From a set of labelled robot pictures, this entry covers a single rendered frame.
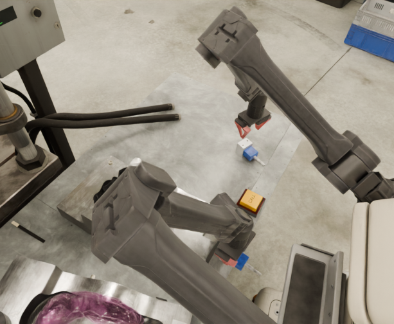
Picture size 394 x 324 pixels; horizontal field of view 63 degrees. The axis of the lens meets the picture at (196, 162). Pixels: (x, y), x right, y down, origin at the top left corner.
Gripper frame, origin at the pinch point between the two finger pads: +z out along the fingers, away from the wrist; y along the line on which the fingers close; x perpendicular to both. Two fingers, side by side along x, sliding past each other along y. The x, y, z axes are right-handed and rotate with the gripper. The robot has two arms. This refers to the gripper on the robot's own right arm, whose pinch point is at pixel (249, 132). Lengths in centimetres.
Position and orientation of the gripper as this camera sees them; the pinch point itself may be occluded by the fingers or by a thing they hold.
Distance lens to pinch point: 120.8
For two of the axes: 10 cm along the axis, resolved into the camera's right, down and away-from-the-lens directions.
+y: -7.9, 4.5, -4.1
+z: -0.5, 6.2, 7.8
